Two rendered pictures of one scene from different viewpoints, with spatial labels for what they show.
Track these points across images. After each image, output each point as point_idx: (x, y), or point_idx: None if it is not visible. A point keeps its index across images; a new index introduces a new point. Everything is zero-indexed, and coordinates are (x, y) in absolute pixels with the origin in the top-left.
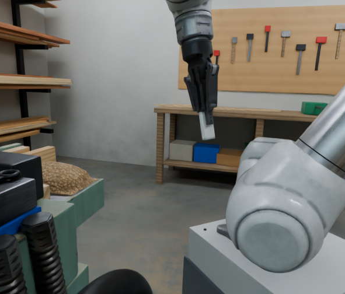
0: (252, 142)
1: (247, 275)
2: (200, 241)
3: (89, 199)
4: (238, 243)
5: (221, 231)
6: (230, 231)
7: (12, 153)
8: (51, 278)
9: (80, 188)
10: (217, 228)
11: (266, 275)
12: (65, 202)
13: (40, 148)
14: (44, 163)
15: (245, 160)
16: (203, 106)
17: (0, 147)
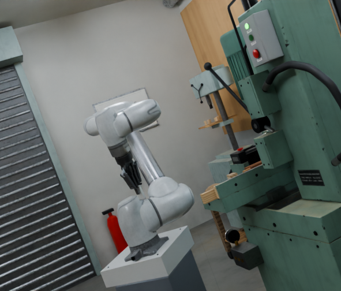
0: (132, 200)
1: (179, 236)
2: (166, 253)
3: None
4: (193, 199)
5: (156, 250)
6: (190, 198)
7: (233, 153)
8: None
9: None
10: (154, 250)
11: (175, 235)
12: (231, 164)
13: (207, 191)
14: (217, 183)
15: (141, 206)
16: (139, 182)
17: (225, 181)
